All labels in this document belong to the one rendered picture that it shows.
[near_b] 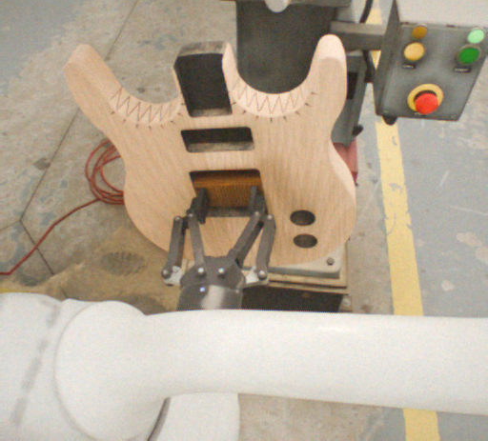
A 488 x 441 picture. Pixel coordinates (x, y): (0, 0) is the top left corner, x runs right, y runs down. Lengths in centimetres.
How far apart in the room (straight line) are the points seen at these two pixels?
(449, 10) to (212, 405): 71
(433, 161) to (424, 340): 200
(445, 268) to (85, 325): 167
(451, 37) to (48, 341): 74
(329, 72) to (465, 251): 154
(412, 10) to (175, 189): 49
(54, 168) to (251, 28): 143
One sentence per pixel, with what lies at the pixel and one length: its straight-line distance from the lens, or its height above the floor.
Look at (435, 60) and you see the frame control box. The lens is 90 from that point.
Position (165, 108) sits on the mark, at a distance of 64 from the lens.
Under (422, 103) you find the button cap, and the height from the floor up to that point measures 98.
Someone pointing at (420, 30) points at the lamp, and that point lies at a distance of 86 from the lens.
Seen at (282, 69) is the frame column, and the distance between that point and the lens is 110.
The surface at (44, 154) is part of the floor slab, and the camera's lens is 235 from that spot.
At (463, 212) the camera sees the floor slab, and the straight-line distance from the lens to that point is 214.
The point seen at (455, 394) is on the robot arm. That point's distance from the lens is 33.
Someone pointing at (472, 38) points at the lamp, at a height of 110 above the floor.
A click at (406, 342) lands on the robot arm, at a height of 124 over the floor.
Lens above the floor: 152
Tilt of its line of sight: 49 degrees down
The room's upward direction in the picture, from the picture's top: straight up
